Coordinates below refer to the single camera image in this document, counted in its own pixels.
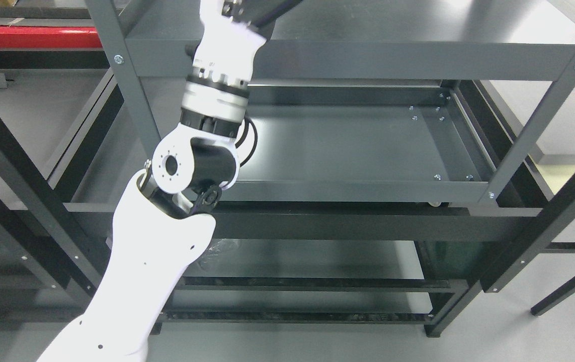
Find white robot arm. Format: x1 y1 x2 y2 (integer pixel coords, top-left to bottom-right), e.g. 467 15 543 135
38 68 252 361

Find grey metal shelf unit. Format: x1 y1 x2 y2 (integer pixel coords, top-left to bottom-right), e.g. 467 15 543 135
0 1 575 337

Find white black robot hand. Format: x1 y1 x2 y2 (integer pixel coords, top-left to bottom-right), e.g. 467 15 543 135
192 1 301 88

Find red bar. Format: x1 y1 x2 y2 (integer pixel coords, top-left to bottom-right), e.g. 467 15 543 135
0 25 103 49

